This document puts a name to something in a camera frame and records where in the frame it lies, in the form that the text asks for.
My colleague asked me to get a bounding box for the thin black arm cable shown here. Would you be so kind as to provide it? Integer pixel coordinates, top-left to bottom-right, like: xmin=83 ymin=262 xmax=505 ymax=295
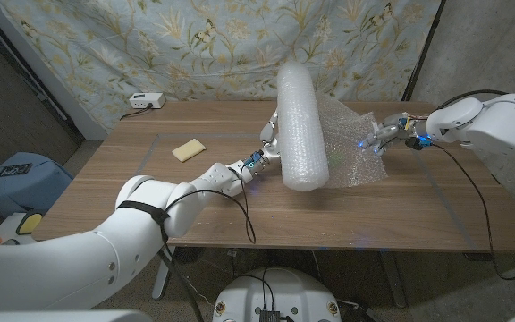
xmin=165 ymin=164 xmax=259 ymax=245
xmin=430 ymin=142 xmax=515 ymax=282

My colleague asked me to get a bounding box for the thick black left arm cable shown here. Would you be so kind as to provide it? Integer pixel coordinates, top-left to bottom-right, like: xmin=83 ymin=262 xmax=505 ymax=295
xmin=156 ymin=227 xmax=206 ymax=322

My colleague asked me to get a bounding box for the black power strip cable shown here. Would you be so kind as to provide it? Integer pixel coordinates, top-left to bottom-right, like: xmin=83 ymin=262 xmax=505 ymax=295
xmin=120 ymin=104 xmax=155 ymax=122

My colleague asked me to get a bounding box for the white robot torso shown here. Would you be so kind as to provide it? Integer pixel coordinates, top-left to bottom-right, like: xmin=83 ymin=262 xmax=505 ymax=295
xmin=212 ymin=267 xmax=342 ymax=322

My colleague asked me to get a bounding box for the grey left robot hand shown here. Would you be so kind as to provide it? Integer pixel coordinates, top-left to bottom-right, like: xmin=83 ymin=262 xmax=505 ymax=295
xmin=241 ymin=110 xmax=282 ymax=176

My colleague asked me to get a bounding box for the floral backdrop cloth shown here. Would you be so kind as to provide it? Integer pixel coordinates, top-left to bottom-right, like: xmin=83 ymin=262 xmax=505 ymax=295
xmin=0 ymin=0 xmax=443 ymax=131

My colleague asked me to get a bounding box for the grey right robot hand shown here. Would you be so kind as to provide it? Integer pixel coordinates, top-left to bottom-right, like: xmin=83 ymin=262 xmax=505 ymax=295
xmin=358 ymin=112 xmax=429 ymax=157

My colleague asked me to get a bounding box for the black backdrop pole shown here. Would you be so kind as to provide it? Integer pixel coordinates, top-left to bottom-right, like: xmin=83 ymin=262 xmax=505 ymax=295
xmin=401 ymin=0 xmax=446 ymax=103

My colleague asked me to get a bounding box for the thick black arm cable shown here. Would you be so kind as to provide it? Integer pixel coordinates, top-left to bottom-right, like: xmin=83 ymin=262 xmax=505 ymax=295
xmin=435 ymin=89 xmax=509 ymax=111
xmin=156 ymin=227 xmax=206 ymax=322

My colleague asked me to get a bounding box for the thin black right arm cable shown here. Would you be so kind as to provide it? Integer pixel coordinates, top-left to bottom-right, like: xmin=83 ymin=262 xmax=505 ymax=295
xmin=430 ymin=142 xmax=515 ymax=282

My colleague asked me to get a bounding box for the yellow sponge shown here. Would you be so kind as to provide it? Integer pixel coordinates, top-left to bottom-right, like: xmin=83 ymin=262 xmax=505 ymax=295
xmin=171 ymin=138 xmax=207 ymax=163

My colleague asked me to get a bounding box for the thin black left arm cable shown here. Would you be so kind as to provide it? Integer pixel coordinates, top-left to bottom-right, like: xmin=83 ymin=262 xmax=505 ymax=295
xmin=165 ymin=164 xmax=259 ymax=245

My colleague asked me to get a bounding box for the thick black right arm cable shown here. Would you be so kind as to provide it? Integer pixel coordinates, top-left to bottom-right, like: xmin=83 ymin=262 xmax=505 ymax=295
xmin=435 ymin=89 xmax=509 ymax=111

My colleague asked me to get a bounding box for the black round fan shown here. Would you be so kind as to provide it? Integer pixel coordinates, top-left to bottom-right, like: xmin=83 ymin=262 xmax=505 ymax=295
xmin=175 ymin=246 xmax=206 ymax=266

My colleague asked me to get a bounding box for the black torso device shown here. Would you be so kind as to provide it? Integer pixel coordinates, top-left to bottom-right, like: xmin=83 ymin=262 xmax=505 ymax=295
xmin=257 ymin=308 xmax=282 ymax=322

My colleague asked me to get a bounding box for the black torso cable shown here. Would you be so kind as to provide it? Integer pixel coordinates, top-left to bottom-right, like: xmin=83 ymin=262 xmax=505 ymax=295
xmin=238 ymin=267 xmax=277 ymax=310

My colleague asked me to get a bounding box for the bubble wrap roll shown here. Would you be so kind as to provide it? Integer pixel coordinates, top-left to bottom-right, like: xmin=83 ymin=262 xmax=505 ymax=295
xmin=276 ymin=61 xmax=389 ymax=192

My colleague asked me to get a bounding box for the yellow black-rimmed pad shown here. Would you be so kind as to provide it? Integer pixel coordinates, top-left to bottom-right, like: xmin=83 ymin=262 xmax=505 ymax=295
xmin=15 ymin=210 xmax=44 ymax=236

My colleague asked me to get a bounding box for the white power strip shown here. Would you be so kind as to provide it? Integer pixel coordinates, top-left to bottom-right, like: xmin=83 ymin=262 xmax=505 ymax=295
xmin=128 ymin=92 xmax=167 ymax=110

